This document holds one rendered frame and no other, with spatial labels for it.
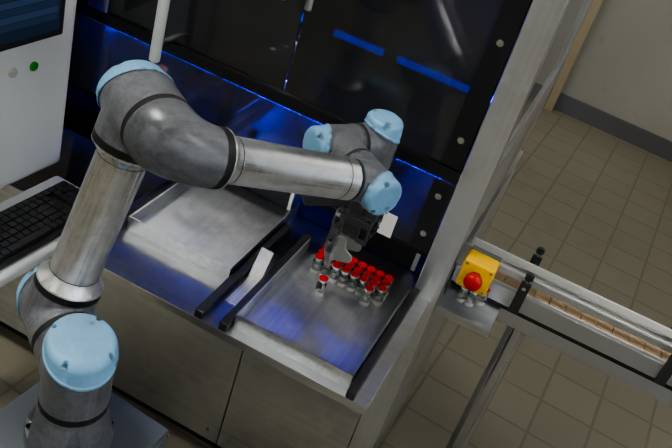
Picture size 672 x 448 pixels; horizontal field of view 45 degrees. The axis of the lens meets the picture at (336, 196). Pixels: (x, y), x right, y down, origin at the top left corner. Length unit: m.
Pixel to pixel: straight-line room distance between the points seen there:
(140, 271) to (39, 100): 0.51
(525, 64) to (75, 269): 0.90
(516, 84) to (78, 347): 0.93
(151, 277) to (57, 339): 0.40
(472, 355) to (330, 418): 1.14
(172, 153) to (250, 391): 1.22
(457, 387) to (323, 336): 1.45
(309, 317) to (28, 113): 0.80
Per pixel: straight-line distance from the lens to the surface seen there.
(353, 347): 1.71
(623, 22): 5.58
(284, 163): 1.28
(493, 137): 1.69
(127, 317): 2.40
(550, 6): 1.60
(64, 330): 1.40
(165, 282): 1.74
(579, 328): 1.98
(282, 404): 2.27
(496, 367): 2.14
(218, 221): 1.93
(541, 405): 3.21
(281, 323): 1.70
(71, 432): 1.47
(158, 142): 1.19
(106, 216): 1.37
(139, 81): 1.27
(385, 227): 1.85
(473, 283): 1.80
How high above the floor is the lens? 1.99
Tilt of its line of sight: 31 degrees down
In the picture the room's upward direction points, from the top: 18 degrees clockwise
